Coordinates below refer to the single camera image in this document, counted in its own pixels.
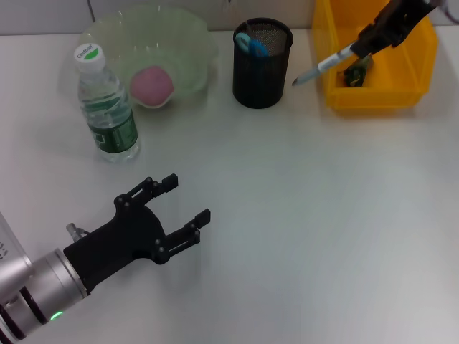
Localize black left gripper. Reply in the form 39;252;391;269
62;173;212;293

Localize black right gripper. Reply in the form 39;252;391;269
352;0;441;59

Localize green plastic wrapper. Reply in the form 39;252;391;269
336;55;376;88

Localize clear grey pen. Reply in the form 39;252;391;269
292;44;356;87

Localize clear green-label water bottle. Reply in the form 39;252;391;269
73;42;141;164

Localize blue capped scissors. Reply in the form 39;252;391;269
235;31;270;59

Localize pink peach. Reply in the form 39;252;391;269
129;65;176;108

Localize black mesh pen holder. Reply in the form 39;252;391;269
232;18;294;110

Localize translucent green fruit plate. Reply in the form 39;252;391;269
59;4;219;121

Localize yellow plastic bin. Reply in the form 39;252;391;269
311;0;439;115

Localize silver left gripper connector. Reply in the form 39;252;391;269
65;222;87;242

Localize dark right gripper cable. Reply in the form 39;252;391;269
442;0;459;25

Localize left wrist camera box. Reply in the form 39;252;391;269
0;211;34;286

